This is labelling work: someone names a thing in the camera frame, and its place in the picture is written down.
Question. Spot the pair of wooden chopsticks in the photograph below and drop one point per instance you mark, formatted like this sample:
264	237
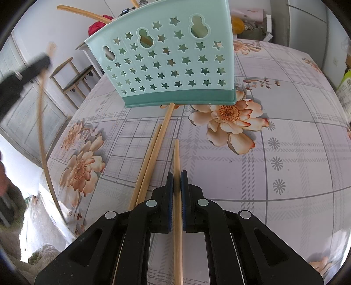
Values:
163	131

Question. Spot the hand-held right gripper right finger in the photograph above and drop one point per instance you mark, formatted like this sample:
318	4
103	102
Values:
183	204

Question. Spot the single tan wooden chopstick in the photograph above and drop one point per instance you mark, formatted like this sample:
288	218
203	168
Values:
177	161
149	156
135	3
82	11
41	137

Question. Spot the mint green plastic utensil holder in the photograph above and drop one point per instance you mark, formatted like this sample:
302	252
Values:
178	94

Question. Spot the pink floral flat box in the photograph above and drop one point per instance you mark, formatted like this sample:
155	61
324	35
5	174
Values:
246	13

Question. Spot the yellow plastic bag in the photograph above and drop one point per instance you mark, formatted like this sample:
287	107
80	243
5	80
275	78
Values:
238	25

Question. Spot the wooden chair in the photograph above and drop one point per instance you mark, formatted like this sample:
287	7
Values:
74	79

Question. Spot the grey green bag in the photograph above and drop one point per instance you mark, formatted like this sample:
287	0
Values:
252	34

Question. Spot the red plastic bag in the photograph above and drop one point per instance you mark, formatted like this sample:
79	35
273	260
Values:
97	27

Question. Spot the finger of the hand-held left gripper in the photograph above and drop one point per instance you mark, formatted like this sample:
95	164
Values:
35	65

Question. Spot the white printed sack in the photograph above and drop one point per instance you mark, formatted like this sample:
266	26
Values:
345	87

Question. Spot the grey refrigerator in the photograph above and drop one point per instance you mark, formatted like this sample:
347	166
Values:
307	22

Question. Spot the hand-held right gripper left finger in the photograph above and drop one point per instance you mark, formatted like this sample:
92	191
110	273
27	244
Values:
170	204

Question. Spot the white panelled door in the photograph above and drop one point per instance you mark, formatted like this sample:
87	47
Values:
33	115

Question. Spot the white table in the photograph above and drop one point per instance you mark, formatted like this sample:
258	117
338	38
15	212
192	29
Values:
94	61

